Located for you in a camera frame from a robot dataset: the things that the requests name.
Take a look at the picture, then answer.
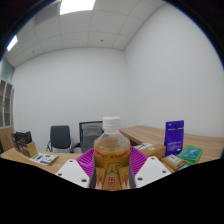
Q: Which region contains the brown cardboard box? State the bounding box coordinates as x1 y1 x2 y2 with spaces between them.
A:
18 141 39 159

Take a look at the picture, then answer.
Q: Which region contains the blue upright box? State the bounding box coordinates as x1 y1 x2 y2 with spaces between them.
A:
163 120 185 157

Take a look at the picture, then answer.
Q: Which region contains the black box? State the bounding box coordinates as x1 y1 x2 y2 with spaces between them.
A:
11 130 33 152

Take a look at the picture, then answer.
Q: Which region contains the yellow-labelled drink bottle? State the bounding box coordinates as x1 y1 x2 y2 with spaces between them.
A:
93 115 132 192

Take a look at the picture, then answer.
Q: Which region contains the narrow ceiling light panel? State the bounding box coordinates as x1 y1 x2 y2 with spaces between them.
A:
6 34 19 52

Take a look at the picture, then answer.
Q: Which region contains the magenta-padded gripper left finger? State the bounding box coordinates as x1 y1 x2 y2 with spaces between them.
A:
55 147 98 189

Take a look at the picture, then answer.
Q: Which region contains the black mesh office chair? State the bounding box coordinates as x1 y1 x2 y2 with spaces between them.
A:
70 120 104 154

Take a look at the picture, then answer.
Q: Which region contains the wooden shelf unit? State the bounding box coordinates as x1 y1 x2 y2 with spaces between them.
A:
0 77 16 154

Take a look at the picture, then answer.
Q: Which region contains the dark grey office chair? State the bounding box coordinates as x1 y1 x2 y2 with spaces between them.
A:
46 124 73 154

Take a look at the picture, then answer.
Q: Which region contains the orange-brown cardboard box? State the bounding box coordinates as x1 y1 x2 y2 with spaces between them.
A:
134 142 167 160

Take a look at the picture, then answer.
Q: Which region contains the square ceiling light panel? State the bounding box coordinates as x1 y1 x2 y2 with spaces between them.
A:
59 0 97 16

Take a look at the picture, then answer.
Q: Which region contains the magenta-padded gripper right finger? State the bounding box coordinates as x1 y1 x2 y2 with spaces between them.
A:
128 146 172 189

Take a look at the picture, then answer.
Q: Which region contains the white printed leaflet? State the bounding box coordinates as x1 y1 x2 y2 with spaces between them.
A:
29 152 60 166

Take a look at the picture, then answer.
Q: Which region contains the small tan box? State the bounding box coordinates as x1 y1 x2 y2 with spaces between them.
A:
161 153 186 171

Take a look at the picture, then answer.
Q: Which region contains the green flat packet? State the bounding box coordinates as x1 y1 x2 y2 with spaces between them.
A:
176 144 204 166

